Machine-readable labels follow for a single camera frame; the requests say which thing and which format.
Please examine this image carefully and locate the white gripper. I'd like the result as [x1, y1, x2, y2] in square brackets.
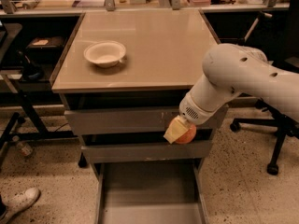
[164, 92, 219, 144]

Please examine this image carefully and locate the red apple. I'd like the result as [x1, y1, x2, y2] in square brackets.
[176, 124, 196, 145]

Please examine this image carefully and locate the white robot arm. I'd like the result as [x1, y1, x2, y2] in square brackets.
[164, 44, 299, 143]

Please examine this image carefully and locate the grey top drawer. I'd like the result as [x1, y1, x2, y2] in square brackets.
[64, 105, 229, 136]

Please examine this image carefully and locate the grey open bottom drawer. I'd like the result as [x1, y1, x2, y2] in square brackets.
[95, 161, 208, 224]

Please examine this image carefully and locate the grey middle drawer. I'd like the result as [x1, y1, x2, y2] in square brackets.
[81, 140, 212, 163]

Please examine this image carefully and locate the grey drawer cabinet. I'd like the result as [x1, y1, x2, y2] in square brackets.
[49, 8, 230, 173]

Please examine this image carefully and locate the white paper bowl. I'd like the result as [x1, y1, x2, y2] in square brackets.
[83, 40, 126, 68]

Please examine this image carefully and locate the black office chair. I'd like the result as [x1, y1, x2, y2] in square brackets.
[230, 0, 299, 175]

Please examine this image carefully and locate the black box on shelf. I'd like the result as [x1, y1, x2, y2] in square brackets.
[26, 36, 64, 58]

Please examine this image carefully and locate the plastic water bottle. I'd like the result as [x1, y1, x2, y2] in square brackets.
[12, 135, 33, 158]

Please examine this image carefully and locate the white sneaker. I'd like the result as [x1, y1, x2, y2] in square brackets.
[0, 188, 40, 224]

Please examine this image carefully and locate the black desk frame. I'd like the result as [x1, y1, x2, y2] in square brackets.
[0, 22, 76, 166]

